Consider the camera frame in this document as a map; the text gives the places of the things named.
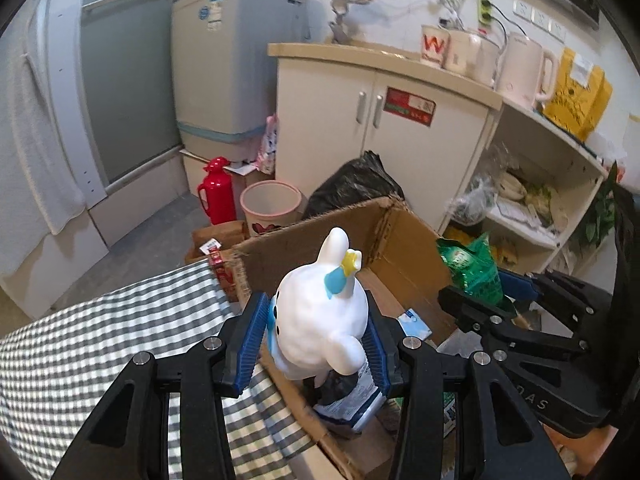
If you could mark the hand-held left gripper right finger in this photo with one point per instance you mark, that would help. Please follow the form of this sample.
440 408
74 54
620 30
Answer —
375 355

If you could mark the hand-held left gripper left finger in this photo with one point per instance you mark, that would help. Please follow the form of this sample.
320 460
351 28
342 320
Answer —
250 340

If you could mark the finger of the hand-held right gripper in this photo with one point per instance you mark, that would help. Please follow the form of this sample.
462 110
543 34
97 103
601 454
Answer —
465 310
520 285

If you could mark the white toy figure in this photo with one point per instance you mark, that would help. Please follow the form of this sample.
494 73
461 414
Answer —
310 310

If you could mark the brown cardboard box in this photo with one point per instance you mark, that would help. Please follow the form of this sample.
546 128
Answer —
390 245

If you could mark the green snack packet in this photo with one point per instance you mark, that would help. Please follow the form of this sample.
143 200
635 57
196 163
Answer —
470 265

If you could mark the blue white packet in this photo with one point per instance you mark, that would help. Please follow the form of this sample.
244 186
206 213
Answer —
415 325

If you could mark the blue white tissue pack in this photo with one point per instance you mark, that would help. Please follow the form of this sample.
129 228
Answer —
350 410

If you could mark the grey plastic bag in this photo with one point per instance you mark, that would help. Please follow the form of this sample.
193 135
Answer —
470 200

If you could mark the brown paper bag red print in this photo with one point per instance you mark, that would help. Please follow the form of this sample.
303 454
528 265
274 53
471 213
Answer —
215 237

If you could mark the green leafy plant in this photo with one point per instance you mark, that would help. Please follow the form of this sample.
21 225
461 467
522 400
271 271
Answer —
602 210

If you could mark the pink waste bin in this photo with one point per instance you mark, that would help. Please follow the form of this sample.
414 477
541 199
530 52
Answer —
270 200

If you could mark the red thermos flask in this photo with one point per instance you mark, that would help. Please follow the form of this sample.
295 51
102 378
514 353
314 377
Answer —
217 195

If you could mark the white open shelf unit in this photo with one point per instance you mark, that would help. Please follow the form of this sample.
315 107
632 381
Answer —
520 135

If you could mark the grey checked tablecloth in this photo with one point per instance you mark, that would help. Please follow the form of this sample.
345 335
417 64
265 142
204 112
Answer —
100 330

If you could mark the black trash bag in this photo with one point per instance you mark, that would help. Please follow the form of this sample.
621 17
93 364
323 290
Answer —
355 180

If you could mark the yellow paper bag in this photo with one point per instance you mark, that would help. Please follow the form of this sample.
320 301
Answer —
575 100

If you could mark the pink printed bag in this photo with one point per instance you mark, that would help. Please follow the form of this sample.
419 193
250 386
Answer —
270 145

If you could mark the white electric kettle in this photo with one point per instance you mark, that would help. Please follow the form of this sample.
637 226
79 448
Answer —
522 70

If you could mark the white cabinet beige top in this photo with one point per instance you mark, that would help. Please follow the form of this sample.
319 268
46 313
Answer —
325 110

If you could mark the white paper cup red print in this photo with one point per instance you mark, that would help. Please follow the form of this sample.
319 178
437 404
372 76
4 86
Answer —
434 47

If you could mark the grey washing machine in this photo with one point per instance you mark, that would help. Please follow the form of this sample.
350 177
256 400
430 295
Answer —
240 70

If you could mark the white power strip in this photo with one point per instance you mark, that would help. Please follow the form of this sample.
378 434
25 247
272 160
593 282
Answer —
484 10

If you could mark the frosted glass door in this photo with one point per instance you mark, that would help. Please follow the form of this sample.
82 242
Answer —
130 85

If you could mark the white towel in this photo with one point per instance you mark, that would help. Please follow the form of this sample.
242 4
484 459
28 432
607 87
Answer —
35 150

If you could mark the metal faucet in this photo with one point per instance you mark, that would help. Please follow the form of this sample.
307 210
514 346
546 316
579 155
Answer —
342 15

